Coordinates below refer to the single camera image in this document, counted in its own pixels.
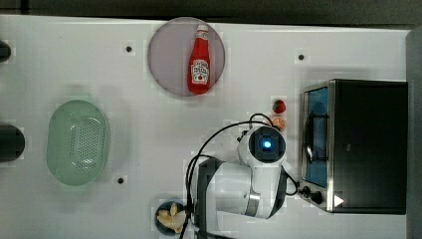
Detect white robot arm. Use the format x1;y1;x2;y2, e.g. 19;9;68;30
190;125;288;239

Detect red ketchup bottle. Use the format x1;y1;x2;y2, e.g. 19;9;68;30
187;24;210;95

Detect orange slice toy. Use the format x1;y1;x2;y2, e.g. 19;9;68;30
272;116;286;131

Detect grey round plate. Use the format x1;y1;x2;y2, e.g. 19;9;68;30
147;17;226;97

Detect blue cup with bananas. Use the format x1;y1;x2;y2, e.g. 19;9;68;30
154;201;186;235

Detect green plastic colander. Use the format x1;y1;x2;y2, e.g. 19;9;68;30
46;100;109;186

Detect silver toaster oven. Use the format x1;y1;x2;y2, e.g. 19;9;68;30
299;79;408;215

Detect black frying pan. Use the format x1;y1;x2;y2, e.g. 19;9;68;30
0;124;25;162

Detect dark pot at corner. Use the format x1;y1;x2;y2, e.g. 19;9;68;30
0;41;12;63

